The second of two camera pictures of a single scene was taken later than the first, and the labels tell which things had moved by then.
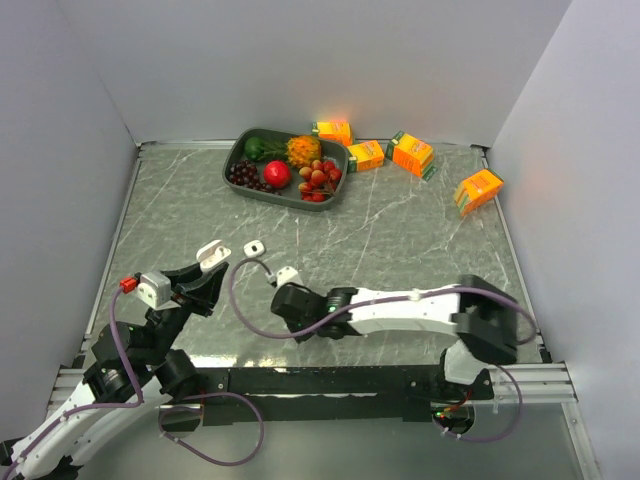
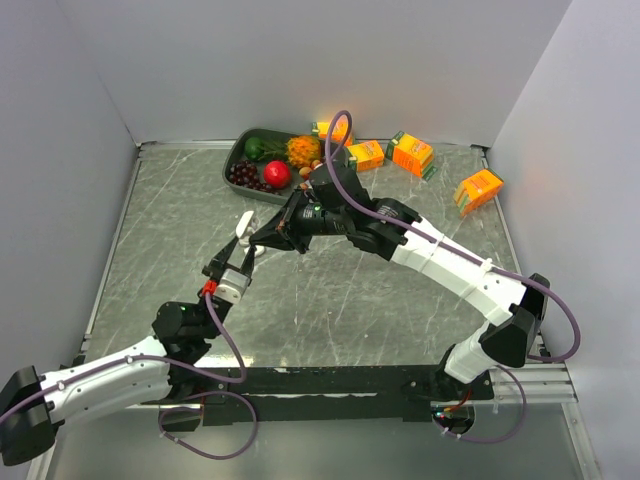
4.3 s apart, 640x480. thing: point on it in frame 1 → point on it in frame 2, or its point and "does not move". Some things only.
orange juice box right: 476,190 does not move
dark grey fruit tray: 299,170 does not move
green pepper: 254,148 does not move
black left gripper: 199,293 → 219,261
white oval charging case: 212,255 → 247,225
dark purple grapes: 245,173 does not move
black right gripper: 293,325 → 287,225
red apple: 276,174 does not move
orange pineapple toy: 303,150 does not move
